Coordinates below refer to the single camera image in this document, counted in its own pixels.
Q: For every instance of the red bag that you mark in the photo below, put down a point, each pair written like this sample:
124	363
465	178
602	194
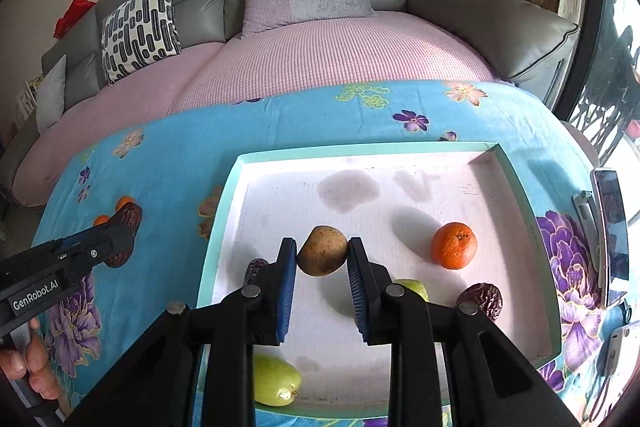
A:
73	14

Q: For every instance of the person left hand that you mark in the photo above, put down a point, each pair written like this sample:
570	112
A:
33	361

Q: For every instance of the dark red date front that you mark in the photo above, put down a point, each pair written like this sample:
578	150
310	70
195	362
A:
252	273

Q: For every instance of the teal white cardboard tray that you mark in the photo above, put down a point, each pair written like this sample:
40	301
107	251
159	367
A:
393	197

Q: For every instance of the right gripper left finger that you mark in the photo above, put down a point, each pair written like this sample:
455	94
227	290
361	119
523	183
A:
197	360

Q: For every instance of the white power bank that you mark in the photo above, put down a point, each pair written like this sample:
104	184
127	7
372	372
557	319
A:
623	351

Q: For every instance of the dark red date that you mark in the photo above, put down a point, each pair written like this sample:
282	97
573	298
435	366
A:
486	296
252	273
130	216

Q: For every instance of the large green jujube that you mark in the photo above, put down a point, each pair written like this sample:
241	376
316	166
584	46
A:
276	382

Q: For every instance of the smartphone on stand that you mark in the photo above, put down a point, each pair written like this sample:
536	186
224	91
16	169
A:
602	217

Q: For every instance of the orange mandarin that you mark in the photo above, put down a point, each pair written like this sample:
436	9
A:
123	201
100	220
454	246

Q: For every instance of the grey leather sofa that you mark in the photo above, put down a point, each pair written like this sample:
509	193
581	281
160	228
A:
521	42

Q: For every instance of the brown kiwi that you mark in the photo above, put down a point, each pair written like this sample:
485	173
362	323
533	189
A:
324	251

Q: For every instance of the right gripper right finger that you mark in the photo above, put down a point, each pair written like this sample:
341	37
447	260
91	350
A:
436	348

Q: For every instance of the light grey pillow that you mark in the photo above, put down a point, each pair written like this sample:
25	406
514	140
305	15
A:
50	96

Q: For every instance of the black white patterned pillow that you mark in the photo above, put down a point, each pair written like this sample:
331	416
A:
138	33

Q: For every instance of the blue floral tablecloth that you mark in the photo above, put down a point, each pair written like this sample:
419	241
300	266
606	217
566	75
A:
127	141

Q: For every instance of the pink sofa cover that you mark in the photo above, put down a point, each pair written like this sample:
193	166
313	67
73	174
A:
385	46

